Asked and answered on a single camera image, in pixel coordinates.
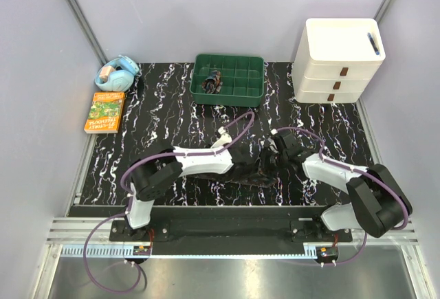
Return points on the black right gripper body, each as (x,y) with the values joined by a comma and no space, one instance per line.
(282,157)

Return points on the brown tie with blue flowers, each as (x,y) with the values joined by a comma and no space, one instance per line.
(257,180)

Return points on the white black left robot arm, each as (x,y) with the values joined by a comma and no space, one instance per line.
(150,176)

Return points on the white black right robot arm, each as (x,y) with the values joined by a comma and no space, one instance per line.
(377,203)

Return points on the rolled multicoloured tie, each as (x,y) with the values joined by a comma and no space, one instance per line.
(212,84)

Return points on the green compartment tray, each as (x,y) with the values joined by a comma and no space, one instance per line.
(243,80)

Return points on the black marbled table mat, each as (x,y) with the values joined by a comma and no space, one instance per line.
(159,106)

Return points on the white drawer unit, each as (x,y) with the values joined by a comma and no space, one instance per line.
(335,61)

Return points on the blue pen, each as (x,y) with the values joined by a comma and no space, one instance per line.
(373,44)

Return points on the orange picture book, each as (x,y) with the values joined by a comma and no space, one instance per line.
(105,113)

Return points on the light blue headphones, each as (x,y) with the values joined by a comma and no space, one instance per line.
(117,75)

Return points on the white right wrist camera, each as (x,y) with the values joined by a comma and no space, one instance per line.
(271,139)

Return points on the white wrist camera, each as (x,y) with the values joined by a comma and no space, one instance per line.
(271,139)
(223,140)

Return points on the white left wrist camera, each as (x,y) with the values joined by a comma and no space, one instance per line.
(223,140)

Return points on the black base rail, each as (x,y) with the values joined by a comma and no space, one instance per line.
(292,223)

